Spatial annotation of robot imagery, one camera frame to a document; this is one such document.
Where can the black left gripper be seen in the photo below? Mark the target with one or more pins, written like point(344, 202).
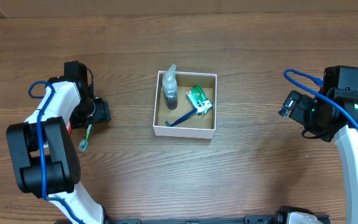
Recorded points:
point(101, 110)

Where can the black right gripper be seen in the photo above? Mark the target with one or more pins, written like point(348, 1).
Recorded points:
point(301, 109)

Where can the green toothbrush with cap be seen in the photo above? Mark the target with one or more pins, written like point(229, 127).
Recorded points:
point(84, 142)

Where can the bottle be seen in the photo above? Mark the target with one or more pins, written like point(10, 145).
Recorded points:
point(170, 87)

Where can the blue disposable razor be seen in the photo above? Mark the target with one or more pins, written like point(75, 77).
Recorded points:
point(182, 119)

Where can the green soap packet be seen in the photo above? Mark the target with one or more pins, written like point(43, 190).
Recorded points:
point(199, 100)

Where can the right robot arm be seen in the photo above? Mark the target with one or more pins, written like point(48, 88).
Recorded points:
point(346, 141)

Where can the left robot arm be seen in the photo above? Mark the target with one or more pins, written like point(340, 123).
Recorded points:
point(43, 156)

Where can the red Colgate toothpaste tube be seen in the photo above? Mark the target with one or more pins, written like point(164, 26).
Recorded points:
point(69, 127)

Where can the white cardboard box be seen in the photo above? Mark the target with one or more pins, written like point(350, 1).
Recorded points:
point(198, 126)

